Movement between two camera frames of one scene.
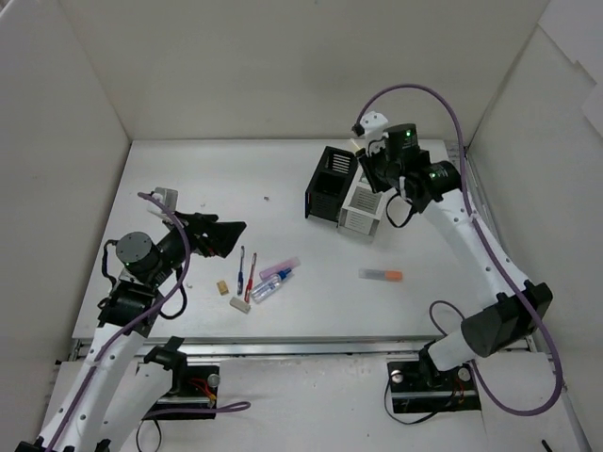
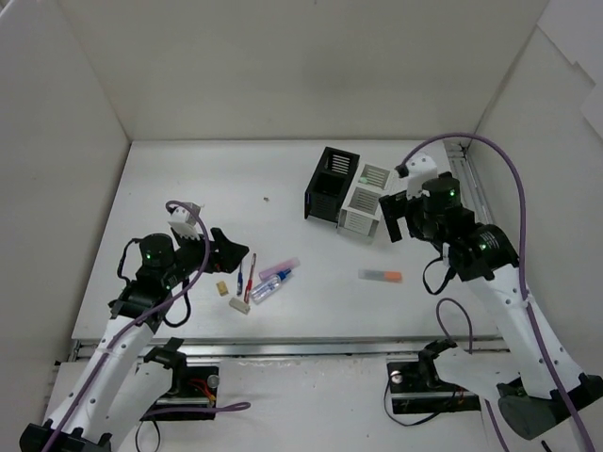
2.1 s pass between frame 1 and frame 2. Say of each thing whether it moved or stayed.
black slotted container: stayed
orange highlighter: stayed
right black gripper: moved
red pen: stayed
